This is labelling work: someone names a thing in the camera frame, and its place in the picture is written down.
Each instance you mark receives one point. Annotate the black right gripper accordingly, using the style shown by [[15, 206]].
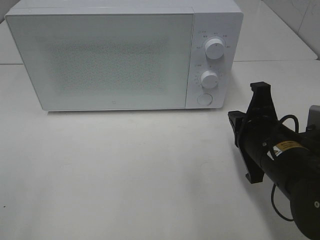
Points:
[[260, 120]]

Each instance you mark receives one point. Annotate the round white door button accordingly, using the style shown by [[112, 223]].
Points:
[[205, 99]]

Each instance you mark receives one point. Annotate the white microwave door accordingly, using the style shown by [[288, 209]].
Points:
[[105, 62]]

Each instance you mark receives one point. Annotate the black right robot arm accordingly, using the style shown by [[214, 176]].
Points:
[[274, 147]]

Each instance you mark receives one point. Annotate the lower white timer knob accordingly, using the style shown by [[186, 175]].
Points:
[[209, 79]]

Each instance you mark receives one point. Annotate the upper white power knob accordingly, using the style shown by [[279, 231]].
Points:
[[214, 48]]

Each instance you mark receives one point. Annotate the white microwave oven body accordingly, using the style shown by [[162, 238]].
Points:
[[211, 18]]

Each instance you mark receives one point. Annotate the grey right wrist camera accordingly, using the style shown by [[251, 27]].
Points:
[[313, 120]]

